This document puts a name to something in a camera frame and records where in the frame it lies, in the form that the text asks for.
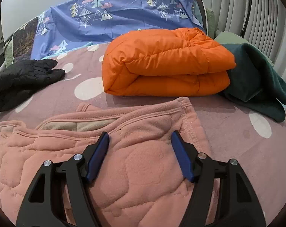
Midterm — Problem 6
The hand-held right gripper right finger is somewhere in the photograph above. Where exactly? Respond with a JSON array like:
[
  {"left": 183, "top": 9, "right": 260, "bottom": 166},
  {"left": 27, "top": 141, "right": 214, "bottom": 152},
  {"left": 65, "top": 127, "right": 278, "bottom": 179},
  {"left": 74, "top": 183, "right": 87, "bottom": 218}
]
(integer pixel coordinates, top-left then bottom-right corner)
[{"left": 171, "top": 130, "right": 267, "bottom": 227}]

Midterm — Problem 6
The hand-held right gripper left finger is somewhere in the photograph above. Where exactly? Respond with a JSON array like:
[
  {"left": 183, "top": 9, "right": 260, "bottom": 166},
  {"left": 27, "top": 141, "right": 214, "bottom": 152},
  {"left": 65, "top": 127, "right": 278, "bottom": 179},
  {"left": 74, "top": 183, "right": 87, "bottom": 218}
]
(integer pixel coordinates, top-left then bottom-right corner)
[{"left": 15, "top": 132, "right": 110, "bottom": 227}]

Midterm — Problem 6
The pink quilted jacket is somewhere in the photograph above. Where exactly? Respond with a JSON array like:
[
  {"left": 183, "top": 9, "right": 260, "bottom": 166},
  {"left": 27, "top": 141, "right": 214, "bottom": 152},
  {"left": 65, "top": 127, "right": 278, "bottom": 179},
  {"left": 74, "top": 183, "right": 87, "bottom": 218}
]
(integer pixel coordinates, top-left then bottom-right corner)
[{"left": 0, "top": 96, "right": 220, "bottom": 227}]

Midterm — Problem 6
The pink polka dot bed sheet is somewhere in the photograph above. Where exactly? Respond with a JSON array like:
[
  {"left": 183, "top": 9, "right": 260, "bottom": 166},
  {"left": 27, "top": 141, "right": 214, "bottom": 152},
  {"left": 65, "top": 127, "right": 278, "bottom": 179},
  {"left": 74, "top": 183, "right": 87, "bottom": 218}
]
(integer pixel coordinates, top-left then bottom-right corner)
[{"left": 0, "top": 41, "right": 286, "bottom": 227}]

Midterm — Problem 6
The orange down jacket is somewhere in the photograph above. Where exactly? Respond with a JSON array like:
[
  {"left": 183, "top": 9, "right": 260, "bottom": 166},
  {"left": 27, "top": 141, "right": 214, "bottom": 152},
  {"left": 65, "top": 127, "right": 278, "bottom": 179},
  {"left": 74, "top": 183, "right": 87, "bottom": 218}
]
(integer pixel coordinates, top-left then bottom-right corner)
[{"left": 102, "top": 27, "right": 236, "bottom": 97}]

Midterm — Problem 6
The dark green garment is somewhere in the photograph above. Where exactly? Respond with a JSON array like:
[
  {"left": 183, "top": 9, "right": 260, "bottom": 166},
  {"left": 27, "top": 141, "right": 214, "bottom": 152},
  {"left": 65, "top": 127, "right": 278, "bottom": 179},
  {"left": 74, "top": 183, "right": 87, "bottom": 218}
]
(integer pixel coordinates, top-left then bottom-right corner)
[{"left": 219, "top": 43, "right": 286, "bottom": 123}]

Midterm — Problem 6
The black puffer jacket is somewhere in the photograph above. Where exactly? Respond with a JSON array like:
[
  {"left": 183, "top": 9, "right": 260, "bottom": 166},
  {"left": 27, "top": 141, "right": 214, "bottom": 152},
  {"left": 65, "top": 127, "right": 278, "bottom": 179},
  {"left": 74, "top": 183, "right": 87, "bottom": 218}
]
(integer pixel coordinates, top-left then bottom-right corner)
[{"left": 0, "top": 59, "right": 66, "bottom": 111}]

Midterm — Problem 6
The green pillow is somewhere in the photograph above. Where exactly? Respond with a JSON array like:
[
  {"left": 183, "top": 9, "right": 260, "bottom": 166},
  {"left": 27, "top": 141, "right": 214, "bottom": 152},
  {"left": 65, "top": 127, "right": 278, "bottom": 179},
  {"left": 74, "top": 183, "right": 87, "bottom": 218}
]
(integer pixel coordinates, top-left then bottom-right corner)
[{"left": 214, "top": 31, "right": 274, "bottom": 64}]

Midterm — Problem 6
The dark tree print blanket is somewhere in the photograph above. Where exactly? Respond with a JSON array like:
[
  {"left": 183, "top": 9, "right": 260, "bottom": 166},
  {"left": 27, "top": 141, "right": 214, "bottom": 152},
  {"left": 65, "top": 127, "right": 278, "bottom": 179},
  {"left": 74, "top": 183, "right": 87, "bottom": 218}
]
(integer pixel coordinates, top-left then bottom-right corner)
[{"left": 12, "top": 18, "right": 39, "bottom": 61}]

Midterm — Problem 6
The blue tree print sheet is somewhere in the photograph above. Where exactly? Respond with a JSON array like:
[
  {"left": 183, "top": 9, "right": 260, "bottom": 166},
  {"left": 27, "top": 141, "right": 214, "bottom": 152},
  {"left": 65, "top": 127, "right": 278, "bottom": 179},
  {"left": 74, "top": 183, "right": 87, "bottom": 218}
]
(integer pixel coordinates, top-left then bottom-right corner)
[{"left": 29, "top": 0, "right": 207, "bottom": 59}]

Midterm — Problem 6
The black floor lamp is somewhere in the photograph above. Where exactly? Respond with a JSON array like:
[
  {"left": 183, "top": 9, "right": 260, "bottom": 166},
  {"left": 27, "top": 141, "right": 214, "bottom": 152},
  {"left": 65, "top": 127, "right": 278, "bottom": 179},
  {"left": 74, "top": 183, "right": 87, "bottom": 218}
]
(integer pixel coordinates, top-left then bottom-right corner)
[{"left": 240, "top": 0, "right": 261, "bottom": 37}]

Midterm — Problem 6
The white pleated curtain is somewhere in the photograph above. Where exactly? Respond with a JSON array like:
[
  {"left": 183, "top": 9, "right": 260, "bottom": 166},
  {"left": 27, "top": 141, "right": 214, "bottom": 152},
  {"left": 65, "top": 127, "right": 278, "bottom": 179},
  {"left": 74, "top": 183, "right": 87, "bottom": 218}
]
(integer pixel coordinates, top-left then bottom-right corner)
[{"left": 211, "top": 0, "right": 286, "bottom": 59}]

